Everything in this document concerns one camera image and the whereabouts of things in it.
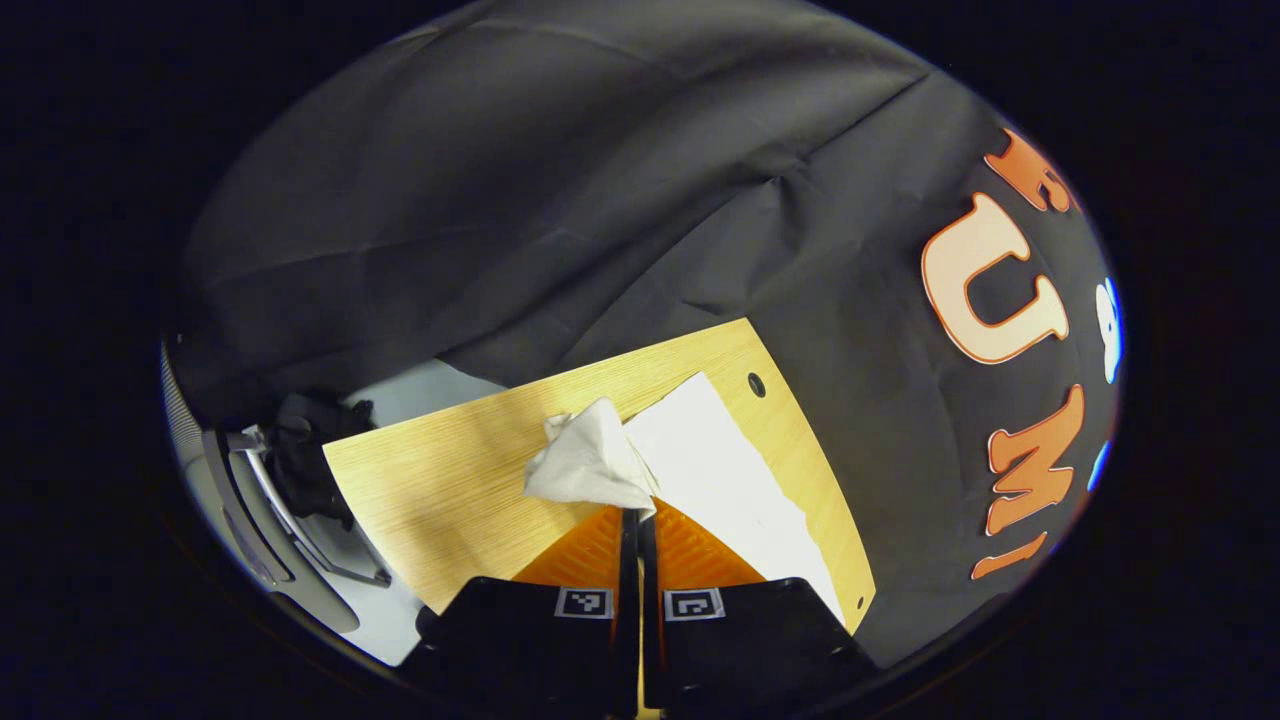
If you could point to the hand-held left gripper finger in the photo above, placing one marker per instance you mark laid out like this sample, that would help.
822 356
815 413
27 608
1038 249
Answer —
650 600
629 600

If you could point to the white jeans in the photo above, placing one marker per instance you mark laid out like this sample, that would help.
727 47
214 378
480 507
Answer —
700 460

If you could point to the dark cloth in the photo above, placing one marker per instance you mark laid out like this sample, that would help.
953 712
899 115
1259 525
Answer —
305 460

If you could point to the black backdrop cloth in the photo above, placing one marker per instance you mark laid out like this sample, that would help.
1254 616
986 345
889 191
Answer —
600 200

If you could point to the grey curved frame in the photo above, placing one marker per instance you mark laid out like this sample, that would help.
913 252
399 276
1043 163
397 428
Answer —
245 520

